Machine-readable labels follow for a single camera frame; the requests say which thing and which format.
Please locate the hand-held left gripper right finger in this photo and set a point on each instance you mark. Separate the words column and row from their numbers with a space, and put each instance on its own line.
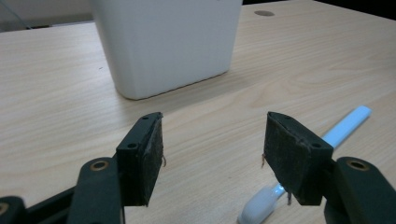
column 292, row 158

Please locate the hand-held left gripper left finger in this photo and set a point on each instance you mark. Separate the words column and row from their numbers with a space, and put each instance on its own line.
column 138, row 161

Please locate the light blue toothbrush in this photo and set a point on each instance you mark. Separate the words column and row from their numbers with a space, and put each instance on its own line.
column 345, row 127

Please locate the white plastic container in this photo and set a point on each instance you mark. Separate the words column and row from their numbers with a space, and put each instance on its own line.
column 165, row 43

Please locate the round grey table hole cover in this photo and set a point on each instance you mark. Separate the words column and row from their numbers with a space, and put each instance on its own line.
column 264, row 13

